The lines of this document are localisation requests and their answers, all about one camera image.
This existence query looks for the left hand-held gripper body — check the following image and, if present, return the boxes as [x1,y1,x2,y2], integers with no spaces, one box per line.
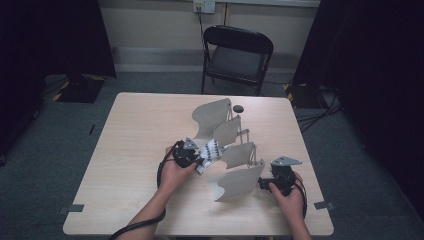
[172,136,202,169]

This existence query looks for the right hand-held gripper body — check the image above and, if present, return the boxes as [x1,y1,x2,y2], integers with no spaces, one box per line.
[269,156,303,197]

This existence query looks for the white cloth with black pattern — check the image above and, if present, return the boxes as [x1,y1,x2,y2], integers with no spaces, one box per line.
[195,138,224,176]

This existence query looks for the white expandable divider rack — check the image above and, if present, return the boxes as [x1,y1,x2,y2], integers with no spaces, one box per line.
[191,97,267,203]

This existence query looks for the person's left hand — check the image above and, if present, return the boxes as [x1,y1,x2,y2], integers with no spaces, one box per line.
[158,145,198,198]

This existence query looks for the person's right hand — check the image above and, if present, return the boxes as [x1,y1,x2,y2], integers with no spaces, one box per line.
[268,171,307,225]

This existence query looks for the grey tape strip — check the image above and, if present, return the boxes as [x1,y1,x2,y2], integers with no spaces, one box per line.
[313,201,336,211]
[57,203,86,215]

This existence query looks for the black stand base yellow stripes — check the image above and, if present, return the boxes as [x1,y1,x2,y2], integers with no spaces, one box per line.
[51,73,107,104]
[282,82,322,110]

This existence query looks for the black folding chair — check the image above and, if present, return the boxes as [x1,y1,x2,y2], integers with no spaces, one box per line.
[200,24,275,97]

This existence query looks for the dark curtain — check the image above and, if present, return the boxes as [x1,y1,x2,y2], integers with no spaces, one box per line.
[292,0,424,222]
[0,0,117,158]

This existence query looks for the right hand-held gripper black cable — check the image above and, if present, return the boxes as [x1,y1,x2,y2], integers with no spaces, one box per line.
[292,179,309,220]

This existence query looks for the hand-held gripper black cable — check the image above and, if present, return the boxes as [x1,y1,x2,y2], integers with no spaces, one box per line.
[292,179,309,220]
[107,140,185,240]

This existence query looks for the left hand-held gripper black cable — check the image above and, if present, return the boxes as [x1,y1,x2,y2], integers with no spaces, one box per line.
[107,140,185,240]

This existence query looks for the black floor cables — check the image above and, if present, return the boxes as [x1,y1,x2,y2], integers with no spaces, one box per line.
[294,84,344,134]

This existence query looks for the black power cable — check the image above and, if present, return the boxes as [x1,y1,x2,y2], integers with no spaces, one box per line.
[197,6,210,56]

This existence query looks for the white wall socket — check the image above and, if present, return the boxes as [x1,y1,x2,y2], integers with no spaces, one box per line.
[192,0,217,15]

